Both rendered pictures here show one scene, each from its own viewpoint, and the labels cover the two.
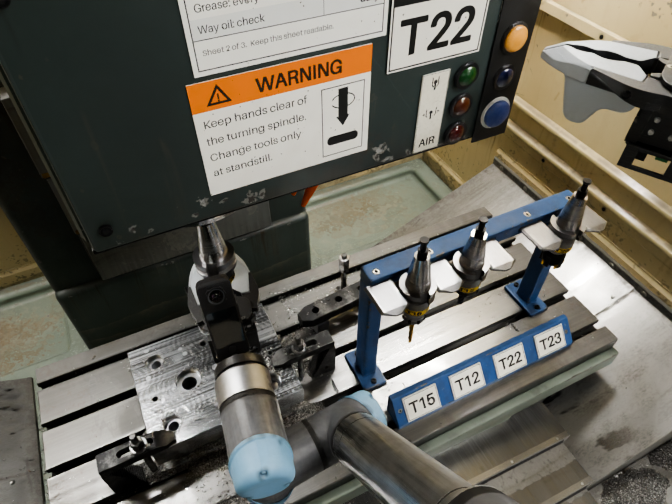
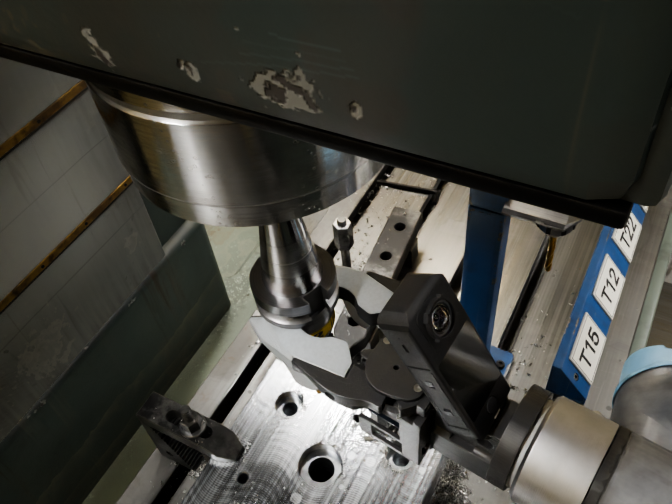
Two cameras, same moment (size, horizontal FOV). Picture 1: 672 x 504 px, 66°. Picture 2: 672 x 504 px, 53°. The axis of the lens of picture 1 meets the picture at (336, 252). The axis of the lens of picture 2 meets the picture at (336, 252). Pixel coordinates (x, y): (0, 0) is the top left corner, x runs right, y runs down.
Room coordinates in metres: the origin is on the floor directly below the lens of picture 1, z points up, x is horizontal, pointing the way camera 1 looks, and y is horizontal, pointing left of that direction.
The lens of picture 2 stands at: (0.25, 0.32, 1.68)
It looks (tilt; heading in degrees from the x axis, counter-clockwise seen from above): 48 degrees down; 329
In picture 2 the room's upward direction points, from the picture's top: 7 degrees counter-clockwise
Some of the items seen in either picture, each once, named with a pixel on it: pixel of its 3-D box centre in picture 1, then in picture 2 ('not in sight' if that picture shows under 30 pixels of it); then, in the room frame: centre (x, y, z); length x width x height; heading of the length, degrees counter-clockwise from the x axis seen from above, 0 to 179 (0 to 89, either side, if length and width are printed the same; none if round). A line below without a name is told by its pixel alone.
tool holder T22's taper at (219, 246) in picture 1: (209, 237); (285, 241); (0.54, 0.19, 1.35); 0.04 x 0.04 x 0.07
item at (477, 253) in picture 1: (475, 248); not in sight; (0.60, -0.24, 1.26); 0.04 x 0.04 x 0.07
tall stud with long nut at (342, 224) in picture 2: (343, 273); (345, 250); (0.80, -0.02, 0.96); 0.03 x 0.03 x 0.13
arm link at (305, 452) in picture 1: (276, 465); not in sight; (0.27, 0.08, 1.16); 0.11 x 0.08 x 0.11; 120
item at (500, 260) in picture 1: (495, 256); not in sight; (0.62, -0.29, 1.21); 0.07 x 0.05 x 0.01; 26
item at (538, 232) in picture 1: (543, 237); not in sight; (0.67, -0.38, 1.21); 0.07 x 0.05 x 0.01; 26
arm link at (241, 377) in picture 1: (246, 388); (560, 454); (0.34, 0.12, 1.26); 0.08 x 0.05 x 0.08; 108
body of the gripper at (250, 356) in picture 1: (234, 342); (447, 401); (0.41, 0.15, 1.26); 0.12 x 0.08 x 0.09; 18
